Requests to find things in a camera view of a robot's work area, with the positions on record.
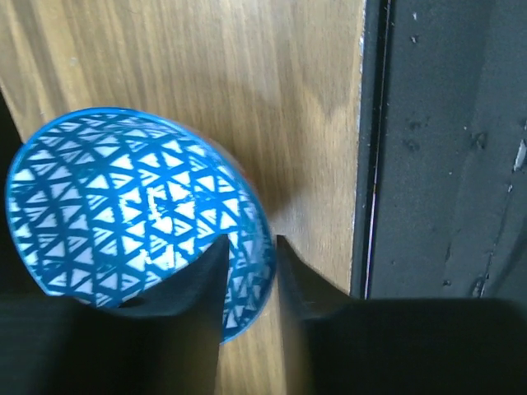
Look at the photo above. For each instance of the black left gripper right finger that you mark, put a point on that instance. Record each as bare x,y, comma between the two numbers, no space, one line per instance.
335,344

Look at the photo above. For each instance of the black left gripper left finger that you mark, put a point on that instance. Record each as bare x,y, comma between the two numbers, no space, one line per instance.
164,341

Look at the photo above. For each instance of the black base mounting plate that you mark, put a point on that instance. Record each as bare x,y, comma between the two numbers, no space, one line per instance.
441,182

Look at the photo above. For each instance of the blue triangle pattern bowl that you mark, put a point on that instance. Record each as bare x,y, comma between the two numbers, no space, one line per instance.
105,203

